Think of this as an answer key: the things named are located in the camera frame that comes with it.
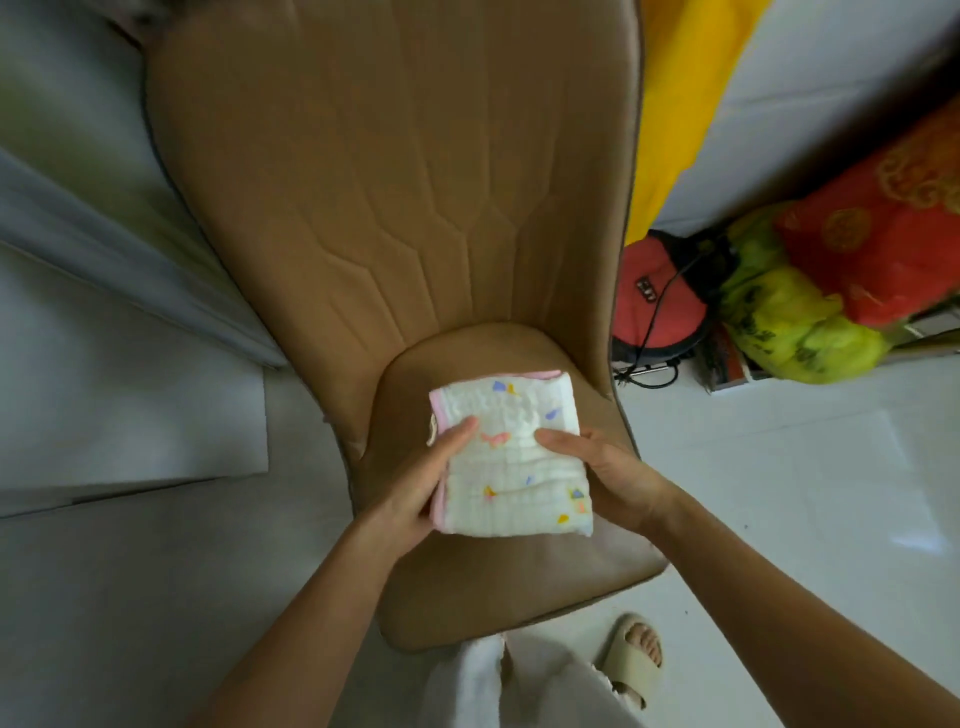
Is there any white cabinet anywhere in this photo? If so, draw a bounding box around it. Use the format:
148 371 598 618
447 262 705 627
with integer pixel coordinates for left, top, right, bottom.
0 239 271 519

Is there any red and black round appliance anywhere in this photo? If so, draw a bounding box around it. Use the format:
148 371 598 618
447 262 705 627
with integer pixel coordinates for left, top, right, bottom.
611 228 740 369

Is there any brown leather chair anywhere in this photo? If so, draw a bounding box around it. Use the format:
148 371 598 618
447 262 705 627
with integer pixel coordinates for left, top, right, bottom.
146 0 669 652

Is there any person's left hand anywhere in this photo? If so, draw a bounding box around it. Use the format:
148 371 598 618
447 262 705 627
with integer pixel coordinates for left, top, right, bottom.
358 416 480 558

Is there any yellow cloth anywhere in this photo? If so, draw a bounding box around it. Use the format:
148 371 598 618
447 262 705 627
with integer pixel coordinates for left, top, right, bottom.
626 0 774 245

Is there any yellow-green plastic bag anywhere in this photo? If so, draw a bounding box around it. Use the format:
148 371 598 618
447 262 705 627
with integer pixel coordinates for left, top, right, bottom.
719 202 894 385

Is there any white plastic crate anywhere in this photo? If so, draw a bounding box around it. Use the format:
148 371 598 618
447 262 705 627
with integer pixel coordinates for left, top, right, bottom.
697 322 774 395

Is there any person's right hand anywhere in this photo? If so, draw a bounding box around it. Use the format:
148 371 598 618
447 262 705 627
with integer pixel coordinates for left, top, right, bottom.
533 427 680 538

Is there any person's right forearm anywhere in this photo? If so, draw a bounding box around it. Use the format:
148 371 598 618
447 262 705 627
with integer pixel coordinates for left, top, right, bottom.
648 487 960 728

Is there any red bag with gold print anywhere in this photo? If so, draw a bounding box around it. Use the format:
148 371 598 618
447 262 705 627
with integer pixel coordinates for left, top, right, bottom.
774 97 960 329

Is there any white door frame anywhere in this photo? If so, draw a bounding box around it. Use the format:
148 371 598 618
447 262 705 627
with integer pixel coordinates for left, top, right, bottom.
0 0 290 369

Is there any person's left forearm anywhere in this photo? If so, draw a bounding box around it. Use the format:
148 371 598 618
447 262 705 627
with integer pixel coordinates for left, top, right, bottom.
187 517 410 728

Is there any pink-edged white cloth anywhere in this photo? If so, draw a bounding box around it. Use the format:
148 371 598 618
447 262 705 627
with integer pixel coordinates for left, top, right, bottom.
427 369 594 539

